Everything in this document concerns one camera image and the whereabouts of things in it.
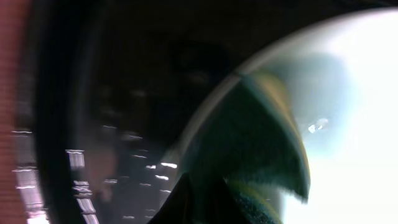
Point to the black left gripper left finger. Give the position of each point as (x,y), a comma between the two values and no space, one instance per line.
(177,209)

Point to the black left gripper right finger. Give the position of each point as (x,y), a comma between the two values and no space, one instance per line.
(223,208)

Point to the green yellow sponge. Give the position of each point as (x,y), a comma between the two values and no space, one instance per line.
(245,134)

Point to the light green plate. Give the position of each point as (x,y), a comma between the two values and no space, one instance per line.
(324,70)

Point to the round black tray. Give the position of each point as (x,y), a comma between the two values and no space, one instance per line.
(115,83)

